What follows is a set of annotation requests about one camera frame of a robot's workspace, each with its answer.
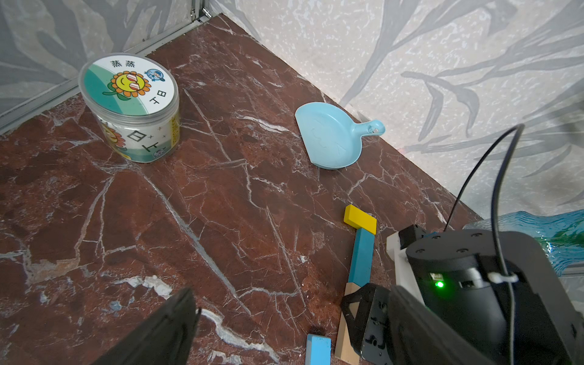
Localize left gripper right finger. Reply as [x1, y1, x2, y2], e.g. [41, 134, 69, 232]
[388, 286, 494, 364]

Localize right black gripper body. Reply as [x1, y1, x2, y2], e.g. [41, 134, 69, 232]
[341, 224, 427, 364]

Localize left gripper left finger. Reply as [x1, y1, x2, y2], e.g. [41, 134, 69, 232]
[94, 287, 201, 365]

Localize tan wooden block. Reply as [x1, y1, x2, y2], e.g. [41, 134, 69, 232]
[335, 282, 360, 365]

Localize teal block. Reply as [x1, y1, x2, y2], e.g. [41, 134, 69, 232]
[348, 228, 375, 287]

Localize small yellow block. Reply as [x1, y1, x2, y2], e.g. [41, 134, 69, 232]
[344, 205, 377, 236]

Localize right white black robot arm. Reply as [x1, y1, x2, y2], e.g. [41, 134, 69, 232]
[341, 225, 583, 364]

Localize light blue block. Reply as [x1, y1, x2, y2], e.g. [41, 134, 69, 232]
[305, 334, 332, 365]

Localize light blue plastic dustpan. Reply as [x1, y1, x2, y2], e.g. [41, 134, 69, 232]
[295, 102, 386, 170]

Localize round sunflower label can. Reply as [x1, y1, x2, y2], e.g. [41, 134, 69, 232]
[78, 53, 180, 164]

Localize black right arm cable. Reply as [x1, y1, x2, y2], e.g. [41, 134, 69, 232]
[442, 122, 526, 365]

